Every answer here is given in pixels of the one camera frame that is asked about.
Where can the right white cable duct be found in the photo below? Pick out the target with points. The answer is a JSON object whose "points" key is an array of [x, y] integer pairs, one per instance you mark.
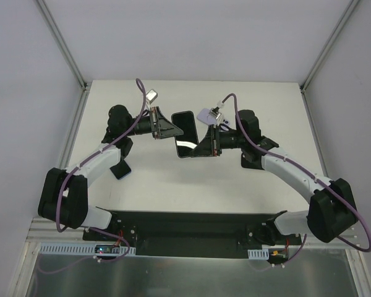
{"points": [[258, 254]]}

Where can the black phone case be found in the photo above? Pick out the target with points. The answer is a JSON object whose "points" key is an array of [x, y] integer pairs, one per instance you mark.
{"points": [[251, 162]]}

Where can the left white cable duct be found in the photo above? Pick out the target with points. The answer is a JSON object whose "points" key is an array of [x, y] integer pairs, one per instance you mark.
{"points": [[72, 249]]}

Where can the aluminium front rail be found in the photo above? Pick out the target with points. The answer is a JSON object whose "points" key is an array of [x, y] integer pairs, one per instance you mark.
{"points": [[43, 230]]}

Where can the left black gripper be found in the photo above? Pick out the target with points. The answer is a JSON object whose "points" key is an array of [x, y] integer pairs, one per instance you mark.
{"points": [[155, 123]]}

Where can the white cable duct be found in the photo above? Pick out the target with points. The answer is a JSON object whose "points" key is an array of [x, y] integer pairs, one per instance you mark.
{"points": [[72, 249], [258, 254]]}

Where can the right aluminium frame post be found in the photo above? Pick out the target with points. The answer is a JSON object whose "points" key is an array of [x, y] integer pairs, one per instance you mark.
{"points": [[329, 44]]}

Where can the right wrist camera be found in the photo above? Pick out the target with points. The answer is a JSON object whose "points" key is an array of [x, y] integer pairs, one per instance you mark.
{"points": [[214, 116]]}

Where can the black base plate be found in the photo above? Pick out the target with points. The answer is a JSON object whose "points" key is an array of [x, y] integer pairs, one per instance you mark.
{"points": [[176, 234]]}

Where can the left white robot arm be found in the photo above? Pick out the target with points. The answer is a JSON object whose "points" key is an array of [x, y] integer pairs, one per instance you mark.
{"points": [[64, 197]]}

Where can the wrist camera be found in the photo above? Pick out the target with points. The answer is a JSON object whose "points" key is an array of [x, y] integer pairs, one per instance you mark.
{"points": [[151, 96], [214, 116]]}

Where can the left aluminium frame post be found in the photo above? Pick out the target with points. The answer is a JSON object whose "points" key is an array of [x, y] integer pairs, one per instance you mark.
{"points": [[60, 42]]}

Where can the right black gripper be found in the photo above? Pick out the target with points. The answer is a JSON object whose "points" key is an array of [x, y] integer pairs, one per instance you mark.
{"points": [[216, 140]]}

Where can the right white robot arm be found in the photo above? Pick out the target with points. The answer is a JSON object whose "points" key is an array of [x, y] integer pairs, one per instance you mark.
{"points": [[330, 202]]}

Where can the aluminium frame post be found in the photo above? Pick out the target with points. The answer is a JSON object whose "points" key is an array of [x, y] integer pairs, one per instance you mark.
{"points": [[329, 44], [60, 42]]}

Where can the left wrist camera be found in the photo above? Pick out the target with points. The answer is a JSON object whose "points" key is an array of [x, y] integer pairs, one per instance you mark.
{"points": [[151, 96]]}

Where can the black cased phone with ring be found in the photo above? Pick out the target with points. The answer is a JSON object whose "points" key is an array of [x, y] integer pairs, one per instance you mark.
{"points": [[185, 143]]}

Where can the lilac cased phone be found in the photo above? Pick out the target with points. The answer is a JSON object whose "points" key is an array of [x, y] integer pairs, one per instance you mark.
{"points": [[204, 116]]}

